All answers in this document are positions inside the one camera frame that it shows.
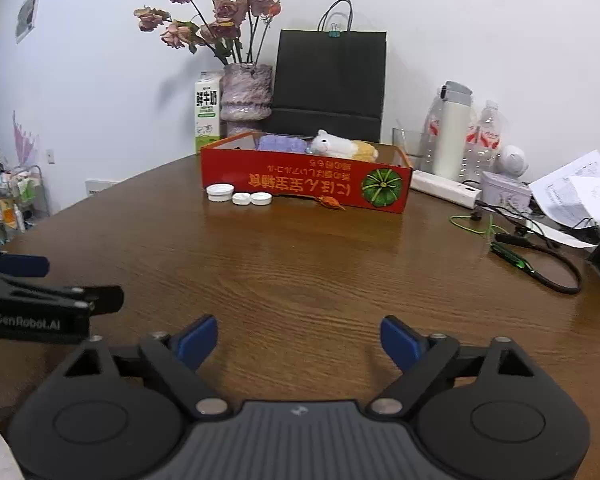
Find black paper bag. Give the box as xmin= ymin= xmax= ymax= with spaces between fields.
xmin=264 ymin=0 xmax=387 ymax=144

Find metal rack with toiletries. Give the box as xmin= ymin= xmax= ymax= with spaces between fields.
xmin=0 ymin=152 xmax=51 ymax=247

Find dried pink roses bouquet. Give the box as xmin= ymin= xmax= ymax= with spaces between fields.
xmin=133 ymin=0 xmax=283 ymax=66

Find red cardboard box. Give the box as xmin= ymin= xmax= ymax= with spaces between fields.
xmin=200 ymin=131 xmax=414 ymax=215

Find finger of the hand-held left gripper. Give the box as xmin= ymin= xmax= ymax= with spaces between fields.
xmin=0 ymin=253 xmax=50 ymax=279
xmin=0 ymin=269 xmax=125 ymax=317

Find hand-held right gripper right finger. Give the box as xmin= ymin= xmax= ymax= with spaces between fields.
xmin=369 ymin=315 xmax=555 ymax=422

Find clear drinking glass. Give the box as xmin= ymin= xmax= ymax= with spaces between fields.
xmin=391 ymin=119 xmax=426 ymax=171

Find red label water bottle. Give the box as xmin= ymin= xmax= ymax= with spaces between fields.
xmin=419 ymin=89 xmax=447 ymax=172
xmin=462 ymin=119 xmax=483 ymax=181
xmin=475 ymin=99 xmax=509 ymax=181

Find purple flower wall sticker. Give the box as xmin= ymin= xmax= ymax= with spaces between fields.
xmin=12 ymin=111 xmax=40 ymax=167

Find green earphone cable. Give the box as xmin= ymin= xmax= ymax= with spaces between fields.
xmin=448 ymin=211 xmax=497 ymax=242

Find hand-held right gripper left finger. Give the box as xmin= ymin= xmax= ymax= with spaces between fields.
xmin=44 ymin=314 xmax=233 ymax=422

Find white yellow plush toy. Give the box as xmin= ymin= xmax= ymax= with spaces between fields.
xmin=307 ymin=128 xmax=380 ymax=163

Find black charging cable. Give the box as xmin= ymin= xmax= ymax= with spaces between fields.
xmin=474 ymin=199 xmax=600 ymax=234

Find white round camera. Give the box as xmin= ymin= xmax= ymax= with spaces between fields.
xmin=497 ymin=144 xmax=530 ymax=179

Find white green milk carton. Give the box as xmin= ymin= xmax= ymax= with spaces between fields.
xmin=194 ymin=70 xmax=222 ymax=155

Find white thermos bottle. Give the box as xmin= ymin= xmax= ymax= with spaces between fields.
xmin=432 ymin=80 xmax=474 ymax=181

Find framed wall picture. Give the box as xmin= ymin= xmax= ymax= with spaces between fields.
xmin=14 ymin=0 xmax=44 ymax=45

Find white round jar lid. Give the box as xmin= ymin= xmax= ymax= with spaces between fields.
xmin=206 ymin=183 xmax=235 ymax=204

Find purple textured vase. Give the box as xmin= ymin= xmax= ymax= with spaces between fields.
xmin=221 ymin=62 xmax=274 ymax=137

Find wooden desktop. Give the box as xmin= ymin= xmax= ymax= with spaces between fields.
xmin=0 ymin=152 xmax=600 ymax=480

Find white power strip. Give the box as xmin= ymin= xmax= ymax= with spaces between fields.
xmin=409 ymin=169 xmax=482 ymax=210

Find purple cloth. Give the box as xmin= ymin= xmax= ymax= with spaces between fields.
xmin=257 ymin=133 xmax=309 ymax=155

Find black neckband earphones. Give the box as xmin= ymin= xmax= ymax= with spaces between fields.
xmin=489 ymin=231 xmax=582 ymax=295

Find white tissue box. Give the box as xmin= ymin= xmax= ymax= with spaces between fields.
xmin=479 ymin=170 xmax=533 ymax=211

